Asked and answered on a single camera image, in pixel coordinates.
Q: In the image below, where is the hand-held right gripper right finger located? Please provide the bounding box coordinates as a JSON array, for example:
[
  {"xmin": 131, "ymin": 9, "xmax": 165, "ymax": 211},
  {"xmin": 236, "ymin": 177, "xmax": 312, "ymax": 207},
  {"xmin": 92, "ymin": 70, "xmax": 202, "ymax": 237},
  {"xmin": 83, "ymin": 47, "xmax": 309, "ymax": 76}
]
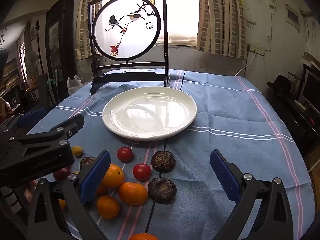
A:
[{"xmin": 209, "ymin": 149, "xmax": 295, "ymax": 240}]

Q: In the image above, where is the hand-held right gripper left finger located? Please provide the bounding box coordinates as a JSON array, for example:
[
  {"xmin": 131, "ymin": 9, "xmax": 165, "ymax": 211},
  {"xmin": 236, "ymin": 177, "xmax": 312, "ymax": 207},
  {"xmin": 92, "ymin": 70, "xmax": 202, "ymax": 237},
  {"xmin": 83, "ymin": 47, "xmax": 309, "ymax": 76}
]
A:
[{"xmin": 27, "ymin": 150, "xmax": 111, "ymax": 240}]

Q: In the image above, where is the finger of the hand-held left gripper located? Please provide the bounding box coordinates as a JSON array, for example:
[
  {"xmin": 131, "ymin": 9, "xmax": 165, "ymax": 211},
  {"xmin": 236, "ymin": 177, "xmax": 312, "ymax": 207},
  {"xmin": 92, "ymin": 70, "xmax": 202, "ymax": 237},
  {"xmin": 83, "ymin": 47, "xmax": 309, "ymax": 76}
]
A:
[
  {"xmin": 7, "ymin": 115, "xmax": 85, "ymax": 156},
  {"xmin": 19, "ymin": 108, "xmax": 47, "ymax": 128}
]

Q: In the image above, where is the dark red plum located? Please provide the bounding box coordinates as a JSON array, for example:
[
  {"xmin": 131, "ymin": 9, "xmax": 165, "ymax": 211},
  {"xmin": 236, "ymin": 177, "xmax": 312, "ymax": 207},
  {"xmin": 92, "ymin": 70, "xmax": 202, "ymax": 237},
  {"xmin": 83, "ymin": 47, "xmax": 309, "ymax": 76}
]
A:
[{"xmin": 52, "ymin": 167, "xmax": 71, "ymax": 182}]

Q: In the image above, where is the red tomato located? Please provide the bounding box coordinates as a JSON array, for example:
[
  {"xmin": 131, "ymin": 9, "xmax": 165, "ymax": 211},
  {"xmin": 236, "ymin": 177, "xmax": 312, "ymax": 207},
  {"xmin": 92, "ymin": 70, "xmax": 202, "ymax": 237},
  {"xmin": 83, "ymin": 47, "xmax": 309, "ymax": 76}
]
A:
[
  {"xmin": 132, "ymin": 163, "xmax": 152, "ymax": 181},
  {"xmin": 117, "ymin": 146, "xmax": 134, "ymax": 163}
]

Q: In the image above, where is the white round plate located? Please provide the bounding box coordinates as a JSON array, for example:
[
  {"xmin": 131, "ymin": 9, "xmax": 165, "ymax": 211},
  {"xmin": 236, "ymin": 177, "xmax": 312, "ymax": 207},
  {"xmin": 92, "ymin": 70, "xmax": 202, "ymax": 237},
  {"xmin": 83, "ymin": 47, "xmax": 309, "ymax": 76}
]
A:
[{"xmin": 102, "ymin": 86, "xmax": 197, "ymax": 142}]

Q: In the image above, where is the person's left hand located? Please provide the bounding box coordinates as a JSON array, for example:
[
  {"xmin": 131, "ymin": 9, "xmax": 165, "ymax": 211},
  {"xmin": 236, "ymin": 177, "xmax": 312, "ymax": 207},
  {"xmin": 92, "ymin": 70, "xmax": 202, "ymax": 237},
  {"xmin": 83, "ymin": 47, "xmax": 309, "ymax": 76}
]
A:
[{"xmin": 24, "ymin": 180, "xmax": 38, "ymax": 203}]

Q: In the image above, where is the dark grey chair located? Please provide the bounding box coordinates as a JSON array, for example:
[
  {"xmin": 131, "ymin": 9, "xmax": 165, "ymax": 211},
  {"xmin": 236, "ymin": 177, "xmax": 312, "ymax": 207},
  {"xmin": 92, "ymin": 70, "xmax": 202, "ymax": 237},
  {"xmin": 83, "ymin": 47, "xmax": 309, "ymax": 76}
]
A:
[{"xmin": 37, "ymin": 73, "xmax": 58, "ymax": 110}]

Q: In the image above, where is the floral cloth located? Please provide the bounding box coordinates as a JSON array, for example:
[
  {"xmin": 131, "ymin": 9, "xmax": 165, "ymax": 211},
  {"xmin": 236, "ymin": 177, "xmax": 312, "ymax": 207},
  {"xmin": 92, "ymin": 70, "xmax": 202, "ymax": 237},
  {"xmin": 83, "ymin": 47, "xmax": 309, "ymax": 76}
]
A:
[{"xmin": 0, "ymin": 97, "xmax": 13, "ymax": 123}]

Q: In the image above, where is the white plastic bag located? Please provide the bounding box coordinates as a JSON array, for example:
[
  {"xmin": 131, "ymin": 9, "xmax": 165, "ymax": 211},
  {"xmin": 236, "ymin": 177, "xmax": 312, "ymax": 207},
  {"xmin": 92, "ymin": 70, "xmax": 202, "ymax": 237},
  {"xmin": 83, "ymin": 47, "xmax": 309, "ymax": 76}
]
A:
[{"xmin": 66, "ymin": 75, "xmax": 83, "ymax": 96}]

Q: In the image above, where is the blue striped tablecloth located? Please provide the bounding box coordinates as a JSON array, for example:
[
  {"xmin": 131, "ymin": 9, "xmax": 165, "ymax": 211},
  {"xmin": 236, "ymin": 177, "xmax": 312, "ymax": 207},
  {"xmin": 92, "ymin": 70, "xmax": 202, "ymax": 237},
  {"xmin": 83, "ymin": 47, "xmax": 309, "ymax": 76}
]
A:
[{"xmin": 27, "ymin": 69, "xmax": 315, "ymax": 240}]

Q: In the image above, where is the standing fan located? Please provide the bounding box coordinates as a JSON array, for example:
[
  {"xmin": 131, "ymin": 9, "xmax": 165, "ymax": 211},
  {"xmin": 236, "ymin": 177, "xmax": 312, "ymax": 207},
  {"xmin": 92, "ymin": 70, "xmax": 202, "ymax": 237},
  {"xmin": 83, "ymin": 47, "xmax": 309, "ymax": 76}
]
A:
[{"xmin": 25, "ymin": 50, "xmax": 40, "ymax": 80}]

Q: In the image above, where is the dark coat stand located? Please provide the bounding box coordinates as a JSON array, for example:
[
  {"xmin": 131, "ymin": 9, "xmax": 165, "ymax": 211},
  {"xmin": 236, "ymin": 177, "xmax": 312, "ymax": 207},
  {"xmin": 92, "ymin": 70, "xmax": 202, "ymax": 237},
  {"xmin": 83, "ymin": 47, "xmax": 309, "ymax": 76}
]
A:
[{"xmin": 35, "ymin": 20, "xmax": 45, "ymax": 75}]

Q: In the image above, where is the dark framed painting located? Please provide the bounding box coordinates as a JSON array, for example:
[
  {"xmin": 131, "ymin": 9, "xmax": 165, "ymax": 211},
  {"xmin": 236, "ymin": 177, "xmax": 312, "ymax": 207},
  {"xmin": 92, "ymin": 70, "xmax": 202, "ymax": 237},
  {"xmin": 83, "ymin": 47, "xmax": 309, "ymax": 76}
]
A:
[{"xmin": 45, "ymin": 0, "xmax": 75, "ymax": 90}]

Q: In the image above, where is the black low cabinet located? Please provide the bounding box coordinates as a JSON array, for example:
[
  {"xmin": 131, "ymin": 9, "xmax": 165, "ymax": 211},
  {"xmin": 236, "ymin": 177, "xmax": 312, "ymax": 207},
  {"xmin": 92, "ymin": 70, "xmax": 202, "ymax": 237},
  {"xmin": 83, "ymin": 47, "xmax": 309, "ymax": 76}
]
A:
[{"xmin": 267, "ymin": 90, "xmax": 320, "ymax": 155}]

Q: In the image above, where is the checked beige curtain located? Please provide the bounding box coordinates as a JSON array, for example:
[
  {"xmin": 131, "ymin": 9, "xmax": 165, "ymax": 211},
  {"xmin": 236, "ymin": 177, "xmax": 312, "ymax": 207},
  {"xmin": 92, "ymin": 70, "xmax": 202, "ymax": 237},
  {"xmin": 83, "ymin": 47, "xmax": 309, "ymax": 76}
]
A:
[
  {"xmin": 196, "ymin": 0, "xmax": 247, "ymax": 60},
  {"xmin": 75, "ymin": 0, "xmax": 110, "ymax": 60}
]

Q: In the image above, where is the black hat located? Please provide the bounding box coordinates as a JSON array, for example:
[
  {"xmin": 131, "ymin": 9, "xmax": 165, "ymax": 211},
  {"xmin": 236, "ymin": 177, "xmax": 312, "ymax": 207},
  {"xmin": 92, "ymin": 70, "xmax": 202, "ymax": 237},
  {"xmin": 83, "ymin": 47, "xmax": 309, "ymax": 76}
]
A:
[{"xmin": 266, "ymin": 74, "xmax": 294, "ymax": 98}]

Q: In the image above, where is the round bird painting table screen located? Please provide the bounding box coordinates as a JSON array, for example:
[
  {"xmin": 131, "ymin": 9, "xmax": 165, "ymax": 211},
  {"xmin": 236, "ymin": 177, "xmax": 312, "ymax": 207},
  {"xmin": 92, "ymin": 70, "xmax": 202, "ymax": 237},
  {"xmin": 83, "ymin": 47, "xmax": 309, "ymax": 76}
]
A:
[{"xmin": 87, "ymin": 0, "xmax": 170, "ymax": 95}]

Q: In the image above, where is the grey monitor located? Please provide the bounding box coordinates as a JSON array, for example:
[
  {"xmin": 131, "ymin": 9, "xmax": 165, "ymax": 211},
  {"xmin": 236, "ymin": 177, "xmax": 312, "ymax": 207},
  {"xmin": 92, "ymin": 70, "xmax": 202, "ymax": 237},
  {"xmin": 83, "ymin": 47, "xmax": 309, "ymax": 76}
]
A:
[{"xmin": 299, "ymin": 69, "xmax": 320, "ymax": 110}]

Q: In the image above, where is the bright window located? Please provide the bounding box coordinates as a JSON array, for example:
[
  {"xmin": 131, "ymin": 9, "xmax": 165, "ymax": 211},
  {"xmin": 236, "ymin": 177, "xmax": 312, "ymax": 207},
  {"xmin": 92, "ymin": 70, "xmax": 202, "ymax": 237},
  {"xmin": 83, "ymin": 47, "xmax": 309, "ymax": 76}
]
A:
[{"xmin": 101, "ymin": 0, "xmax": 200, "ymax": 47}]

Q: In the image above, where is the wall bookshelf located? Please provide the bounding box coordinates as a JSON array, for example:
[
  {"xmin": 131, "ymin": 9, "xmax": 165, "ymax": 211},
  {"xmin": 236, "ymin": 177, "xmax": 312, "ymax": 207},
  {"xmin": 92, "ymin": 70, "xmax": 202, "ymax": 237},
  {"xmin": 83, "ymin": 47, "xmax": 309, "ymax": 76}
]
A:
[{"xmin": 0, "ymin": 57, "xmax": 22, "ymax": 98}]

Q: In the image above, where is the white power cable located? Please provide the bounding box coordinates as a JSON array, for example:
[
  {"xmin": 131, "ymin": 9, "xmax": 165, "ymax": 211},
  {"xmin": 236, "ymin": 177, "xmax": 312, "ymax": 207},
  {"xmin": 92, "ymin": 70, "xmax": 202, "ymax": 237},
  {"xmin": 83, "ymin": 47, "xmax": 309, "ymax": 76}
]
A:
[{"xmin": 234, "ymin": 51, "xmax": 257, "ymax": 77}]

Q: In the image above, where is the white wall socket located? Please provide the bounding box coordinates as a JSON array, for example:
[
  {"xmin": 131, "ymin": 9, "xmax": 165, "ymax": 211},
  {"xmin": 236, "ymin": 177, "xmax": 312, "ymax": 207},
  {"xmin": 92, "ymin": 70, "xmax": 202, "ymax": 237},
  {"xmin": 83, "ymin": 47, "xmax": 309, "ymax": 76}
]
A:
[{"xmin": 246, "ymin": 44, "xmax": 265, "ymax": 55}]

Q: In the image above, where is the wall vent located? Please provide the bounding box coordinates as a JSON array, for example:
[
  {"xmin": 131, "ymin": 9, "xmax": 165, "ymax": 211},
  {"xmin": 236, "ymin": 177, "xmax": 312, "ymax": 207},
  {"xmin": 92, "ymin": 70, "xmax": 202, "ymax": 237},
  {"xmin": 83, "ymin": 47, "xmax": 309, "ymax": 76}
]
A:
[{"xmin": 285, "ymin": 4, "xmax": 300, "ymax": 32}]

